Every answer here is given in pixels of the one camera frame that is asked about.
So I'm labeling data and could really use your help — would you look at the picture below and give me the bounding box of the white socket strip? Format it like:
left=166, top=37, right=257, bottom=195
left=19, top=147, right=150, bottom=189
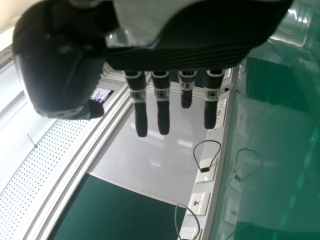
left=177, top=65, right=238, bottom=240

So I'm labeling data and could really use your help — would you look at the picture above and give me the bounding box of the white perforated cable duct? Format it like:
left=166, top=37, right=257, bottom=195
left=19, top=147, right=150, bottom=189
left=0, top=79, right=130, bottom=240

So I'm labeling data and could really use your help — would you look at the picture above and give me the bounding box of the grey looped cable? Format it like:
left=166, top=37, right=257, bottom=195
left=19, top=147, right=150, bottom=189
left=174, top=203, right=202, bottom=240
left=192, top=139, right=223, bottom=174

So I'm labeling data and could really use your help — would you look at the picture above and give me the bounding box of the white aluminium bench rail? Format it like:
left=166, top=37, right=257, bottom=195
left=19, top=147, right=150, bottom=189
left=32, top=72, right=156, bottom=240

